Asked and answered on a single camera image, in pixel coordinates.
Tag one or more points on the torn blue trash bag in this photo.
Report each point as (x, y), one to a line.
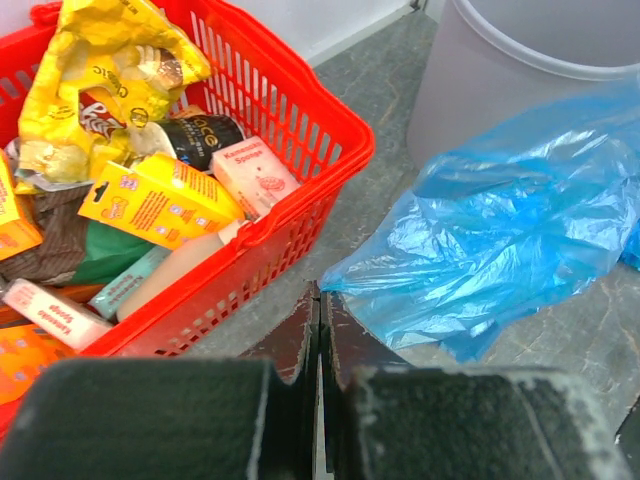
(519, 218)

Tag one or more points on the grey plastic trash bin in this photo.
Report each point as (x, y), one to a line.
(491, 60)

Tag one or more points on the brown wrapper packet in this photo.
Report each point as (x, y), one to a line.
(56, 260)

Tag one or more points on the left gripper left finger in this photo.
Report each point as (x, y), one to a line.
(249, 417)

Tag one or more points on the yellow chips bag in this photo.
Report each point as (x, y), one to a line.
(110, 68)

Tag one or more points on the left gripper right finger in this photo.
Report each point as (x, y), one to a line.
(387, 419)

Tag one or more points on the mint green packet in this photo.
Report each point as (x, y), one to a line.
(108, 299)

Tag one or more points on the orange striped packet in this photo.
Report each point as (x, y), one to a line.
(26, 351)

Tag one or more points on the small orange carton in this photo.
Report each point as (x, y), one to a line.
(161, 200)

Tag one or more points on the orange snack box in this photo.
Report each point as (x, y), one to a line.
(18, 231)

